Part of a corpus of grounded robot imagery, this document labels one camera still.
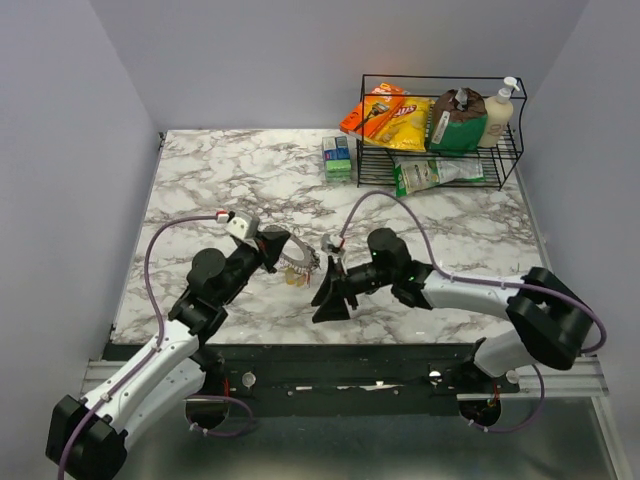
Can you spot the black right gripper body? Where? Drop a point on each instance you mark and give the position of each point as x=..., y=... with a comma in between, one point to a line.
x=363, y=278

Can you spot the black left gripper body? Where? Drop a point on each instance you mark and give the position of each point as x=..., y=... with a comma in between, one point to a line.
x=244, y=263

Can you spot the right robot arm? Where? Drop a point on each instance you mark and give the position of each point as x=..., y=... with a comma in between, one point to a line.
x=549, y=325

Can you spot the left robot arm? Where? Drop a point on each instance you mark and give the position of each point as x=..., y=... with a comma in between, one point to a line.
x=90, y=437

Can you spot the yellow key tag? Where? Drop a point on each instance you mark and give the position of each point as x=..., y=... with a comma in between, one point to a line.
x=295, y=278

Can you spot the green sponge pack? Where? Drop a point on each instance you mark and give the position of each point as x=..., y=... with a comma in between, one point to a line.
x=336, y=158

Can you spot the green white snack bag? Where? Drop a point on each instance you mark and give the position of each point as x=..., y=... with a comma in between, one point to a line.
x=414, y=174

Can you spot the yellow chips bag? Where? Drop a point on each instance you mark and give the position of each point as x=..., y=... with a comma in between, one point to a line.
x=406, y=128

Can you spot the orange razor package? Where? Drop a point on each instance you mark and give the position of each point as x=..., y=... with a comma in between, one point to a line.
x=368, y=119

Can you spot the brown green coffee bag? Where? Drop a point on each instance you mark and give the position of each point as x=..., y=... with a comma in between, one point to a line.
x=457, y=122

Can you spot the cream lotion pump bottle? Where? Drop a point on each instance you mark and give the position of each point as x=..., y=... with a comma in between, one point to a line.
x=499, y=109

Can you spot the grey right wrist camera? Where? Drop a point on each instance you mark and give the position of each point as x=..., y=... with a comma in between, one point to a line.
x=332, y=244

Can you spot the black mounting base rail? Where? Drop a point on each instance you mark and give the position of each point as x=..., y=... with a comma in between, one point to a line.
x=332, y=380

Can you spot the black wire rack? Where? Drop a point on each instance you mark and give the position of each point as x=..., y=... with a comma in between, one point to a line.
x=374, y=163

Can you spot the aluminium frame rail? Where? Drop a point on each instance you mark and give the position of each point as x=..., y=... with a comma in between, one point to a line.
x=585, y=379

